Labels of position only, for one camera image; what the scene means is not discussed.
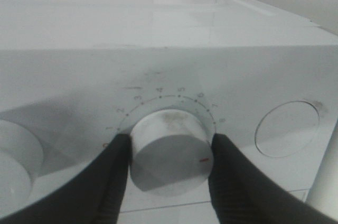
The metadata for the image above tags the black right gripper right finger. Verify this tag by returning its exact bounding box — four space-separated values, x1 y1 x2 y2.
208 133 337 223

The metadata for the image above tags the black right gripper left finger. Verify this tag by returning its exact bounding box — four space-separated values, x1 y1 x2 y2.
1 134 131 223

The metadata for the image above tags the round white door release button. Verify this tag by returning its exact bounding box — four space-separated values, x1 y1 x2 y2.
255 101 320 158

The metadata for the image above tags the white timer knob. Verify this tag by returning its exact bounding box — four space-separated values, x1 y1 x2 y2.
130 109 214 197

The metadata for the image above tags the white upper power knob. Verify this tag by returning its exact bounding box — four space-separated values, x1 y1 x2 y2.
1 120 43 217

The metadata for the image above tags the white microwave oven body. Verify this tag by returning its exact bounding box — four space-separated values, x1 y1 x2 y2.
1 0 337 202

